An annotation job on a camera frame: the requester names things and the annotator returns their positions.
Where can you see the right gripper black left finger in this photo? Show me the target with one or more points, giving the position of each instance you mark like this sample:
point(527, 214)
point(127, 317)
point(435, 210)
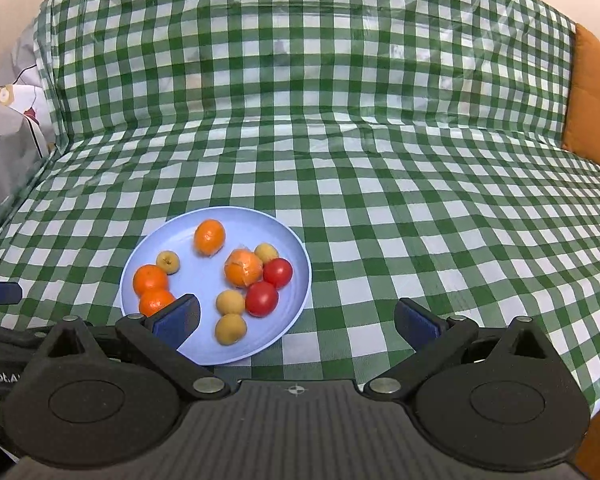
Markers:
point(135, 359)

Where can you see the orange cushion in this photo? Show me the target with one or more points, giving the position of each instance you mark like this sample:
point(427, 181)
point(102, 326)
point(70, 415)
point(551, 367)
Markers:
point(582, 129)

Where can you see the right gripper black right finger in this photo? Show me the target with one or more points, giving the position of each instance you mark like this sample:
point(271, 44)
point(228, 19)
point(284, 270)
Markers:
point(455, 357)

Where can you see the small red tomato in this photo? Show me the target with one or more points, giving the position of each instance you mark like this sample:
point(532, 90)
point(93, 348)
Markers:
point(277, 272)

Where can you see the yellow fruit in plate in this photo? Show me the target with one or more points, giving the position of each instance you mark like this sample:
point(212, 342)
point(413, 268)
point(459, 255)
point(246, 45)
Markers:
point(230, 301)

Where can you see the green white checkered cloth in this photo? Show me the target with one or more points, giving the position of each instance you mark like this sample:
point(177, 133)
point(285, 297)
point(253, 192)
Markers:
point(415, 147)

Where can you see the wrapped orange tangerine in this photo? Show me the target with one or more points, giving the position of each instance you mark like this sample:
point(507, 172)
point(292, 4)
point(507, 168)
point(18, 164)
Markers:
point(243, 268)

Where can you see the yellow fruit at front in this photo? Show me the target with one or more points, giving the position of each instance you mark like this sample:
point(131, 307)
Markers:
point(230, 328)

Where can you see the small yellow round fruit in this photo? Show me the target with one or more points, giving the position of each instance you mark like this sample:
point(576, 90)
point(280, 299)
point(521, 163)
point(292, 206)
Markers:
point(168, 261)

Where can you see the grey white patterned blanket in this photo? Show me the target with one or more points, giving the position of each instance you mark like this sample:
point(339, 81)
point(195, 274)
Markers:
point(27, 136)

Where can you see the tangerine in plate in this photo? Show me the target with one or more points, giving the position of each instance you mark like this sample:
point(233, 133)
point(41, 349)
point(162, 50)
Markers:
point(209, 237)

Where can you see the large red tomato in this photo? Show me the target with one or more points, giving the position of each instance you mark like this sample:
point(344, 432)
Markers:
point(261, 299)

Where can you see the light blue plate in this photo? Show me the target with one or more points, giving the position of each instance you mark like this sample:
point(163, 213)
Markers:
point(204, 277)

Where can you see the small orange tangerine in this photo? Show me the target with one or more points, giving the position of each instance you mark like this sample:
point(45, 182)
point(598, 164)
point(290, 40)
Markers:
point(153, 300)

